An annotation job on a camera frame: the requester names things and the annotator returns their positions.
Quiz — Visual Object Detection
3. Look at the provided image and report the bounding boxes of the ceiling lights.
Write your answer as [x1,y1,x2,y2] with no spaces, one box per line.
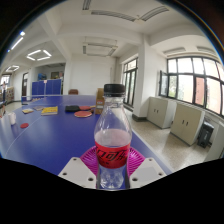
[4,30,53,73]

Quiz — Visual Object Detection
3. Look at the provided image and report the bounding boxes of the blue table tennis table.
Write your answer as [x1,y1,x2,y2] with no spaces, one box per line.
[20,94,44,106]

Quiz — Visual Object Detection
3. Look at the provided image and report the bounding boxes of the ceiling air conditioner unit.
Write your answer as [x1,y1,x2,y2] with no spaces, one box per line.
[82,41,118,58]

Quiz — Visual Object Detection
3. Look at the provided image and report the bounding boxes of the beige cabinet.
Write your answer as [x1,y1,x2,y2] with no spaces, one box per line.
[169,103,206,147]
[146,96,174,130]

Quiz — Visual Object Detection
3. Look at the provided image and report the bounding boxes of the dark door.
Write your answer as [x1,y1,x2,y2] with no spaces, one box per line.
[21,72,30,98]

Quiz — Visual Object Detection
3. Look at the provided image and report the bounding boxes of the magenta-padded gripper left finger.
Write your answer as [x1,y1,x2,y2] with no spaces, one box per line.
[58,145,99,190]

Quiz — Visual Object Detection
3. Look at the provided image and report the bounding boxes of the folded blue table tennis tables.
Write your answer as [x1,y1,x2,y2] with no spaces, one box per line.
[31,78,63,97]

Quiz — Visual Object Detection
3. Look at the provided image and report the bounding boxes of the black bin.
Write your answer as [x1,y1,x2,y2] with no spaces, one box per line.
[196,121,215,149]

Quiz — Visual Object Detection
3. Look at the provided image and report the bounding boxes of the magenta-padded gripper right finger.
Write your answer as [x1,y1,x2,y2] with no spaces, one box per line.
[127,146,167,190]

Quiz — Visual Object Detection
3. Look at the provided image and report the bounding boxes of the large yellow book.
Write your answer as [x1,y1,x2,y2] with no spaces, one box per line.
[40,106,59,116]

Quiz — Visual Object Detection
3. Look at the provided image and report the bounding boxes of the clear red-labelled drink bottle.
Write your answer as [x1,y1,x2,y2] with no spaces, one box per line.
[93,83,133,191]

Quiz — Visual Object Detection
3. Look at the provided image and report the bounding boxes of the brown cardboard box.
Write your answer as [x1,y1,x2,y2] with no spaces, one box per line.
[94,87,105,115]

